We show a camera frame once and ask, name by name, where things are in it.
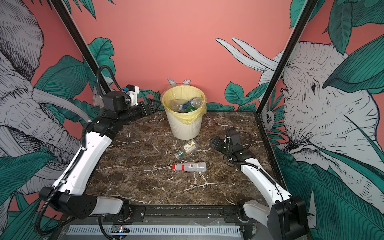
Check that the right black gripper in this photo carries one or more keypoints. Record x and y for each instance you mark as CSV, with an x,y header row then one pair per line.
x,y
217,139

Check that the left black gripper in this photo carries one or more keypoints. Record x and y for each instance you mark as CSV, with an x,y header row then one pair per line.
x,y
149,105

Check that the small clear bottle cream label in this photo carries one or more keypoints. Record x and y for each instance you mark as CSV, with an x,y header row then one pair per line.
x,y
188,148

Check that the clear bottle red label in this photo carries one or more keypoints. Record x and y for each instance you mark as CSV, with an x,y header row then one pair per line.
x,y
190,167

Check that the green bottle green label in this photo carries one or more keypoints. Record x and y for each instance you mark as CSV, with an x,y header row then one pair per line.
x,y
190,109

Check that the crushed clear bottle blue cap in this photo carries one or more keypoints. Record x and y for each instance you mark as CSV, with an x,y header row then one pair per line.
x,y
179,105

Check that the blue label bottle white cap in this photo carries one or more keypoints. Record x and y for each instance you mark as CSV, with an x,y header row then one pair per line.
x,y
196,102

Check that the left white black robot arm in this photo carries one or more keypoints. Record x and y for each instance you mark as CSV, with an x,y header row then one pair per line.
x,y
67,194

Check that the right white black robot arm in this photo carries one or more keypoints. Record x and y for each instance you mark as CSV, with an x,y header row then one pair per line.
x,y
285,215

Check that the yellow plastic bin liner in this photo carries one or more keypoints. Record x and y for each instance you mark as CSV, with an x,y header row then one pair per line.
x,y
185,92

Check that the white ribbed plastic bin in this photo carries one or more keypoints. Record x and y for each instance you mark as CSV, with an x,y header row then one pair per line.
x,y
184,131

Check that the white perforated vent strip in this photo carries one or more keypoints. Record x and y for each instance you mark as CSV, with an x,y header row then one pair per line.
x,y
142,230

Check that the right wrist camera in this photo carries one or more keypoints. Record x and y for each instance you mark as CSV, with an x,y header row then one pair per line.
x,y
233,136

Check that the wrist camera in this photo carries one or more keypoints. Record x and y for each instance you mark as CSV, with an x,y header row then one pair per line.
x,y
233,136
118,101

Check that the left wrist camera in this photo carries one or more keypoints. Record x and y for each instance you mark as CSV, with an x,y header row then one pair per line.
x,y
118,101

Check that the black front rail frame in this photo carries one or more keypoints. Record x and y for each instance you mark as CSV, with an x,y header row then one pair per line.
x,y
230,213

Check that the left black corner post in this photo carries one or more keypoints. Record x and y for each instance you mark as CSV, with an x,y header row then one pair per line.
x,y
102,86

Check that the black corner post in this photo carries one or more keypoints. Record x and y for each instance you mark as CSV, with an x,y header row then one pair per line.
x,y
102,86
293,40

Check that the right black corner post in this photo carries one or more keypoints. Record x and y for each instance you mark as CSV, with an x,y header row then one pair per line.
x,y
293,40

